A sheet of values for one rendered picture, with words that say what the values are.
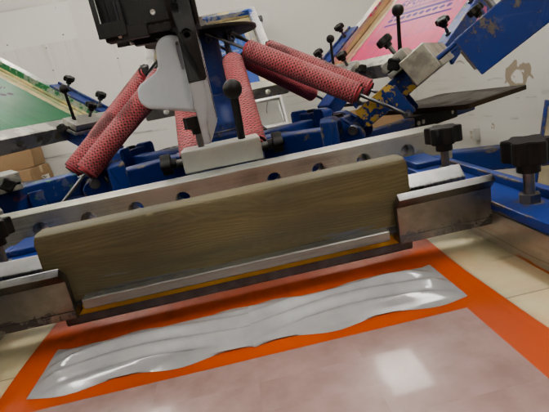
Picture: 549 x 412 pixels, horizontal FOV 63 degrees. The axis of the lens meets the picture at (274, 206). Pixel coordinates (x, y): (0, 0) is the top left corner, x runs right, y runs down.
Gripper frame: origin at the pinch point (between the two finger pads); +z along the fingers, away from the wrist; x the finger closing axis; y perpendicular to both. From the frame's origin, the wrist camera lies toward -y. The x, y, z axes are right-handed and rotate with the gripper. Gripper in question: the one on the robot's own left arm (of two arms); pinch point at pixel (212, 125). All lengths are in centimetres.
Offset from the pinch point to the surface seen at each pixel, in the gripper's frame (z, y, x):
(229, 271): 13.3, 1.6, 3.1
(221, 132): 7, 0, -75
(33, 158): 21, 172, -372
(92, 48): -64, 105, -413
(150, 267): 11.7, 8.8, 1.8
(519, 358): 17.0, -16.2, 19.4
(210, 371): 16.8, 4.0, 12.9
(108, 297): 13.2, 12.9, 3.1
